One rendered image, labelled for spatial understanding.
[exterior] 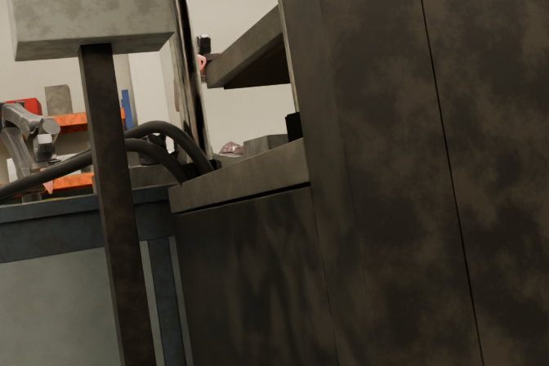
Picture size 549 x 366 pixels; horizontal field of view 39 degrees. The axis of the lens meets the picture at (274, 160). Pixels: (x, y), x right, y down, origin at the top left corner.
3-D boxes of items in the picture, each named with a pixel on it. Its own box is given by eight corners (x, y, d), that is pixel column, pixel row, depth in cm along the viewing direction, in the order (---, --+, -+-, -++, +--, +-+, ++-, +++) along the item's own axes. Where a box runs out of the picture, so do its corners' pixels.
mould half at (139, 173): (95, 204, 246) (89, 162, 247) (176, 194, 255) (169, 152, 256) (120, 193, 199) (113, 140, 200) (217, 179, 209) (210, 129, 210)
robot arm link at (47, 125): (68, 133, 249) (56, 104, 254) (42, 135, 243) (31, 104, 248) (57, 154, 256) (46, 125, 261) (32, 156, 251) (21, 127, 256)
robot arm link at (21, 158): (46, 180, 262) (16, 112, 278) (26, 183, 257) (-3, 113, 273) (42, 193, 265) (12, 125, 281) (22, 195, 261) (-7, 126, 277)
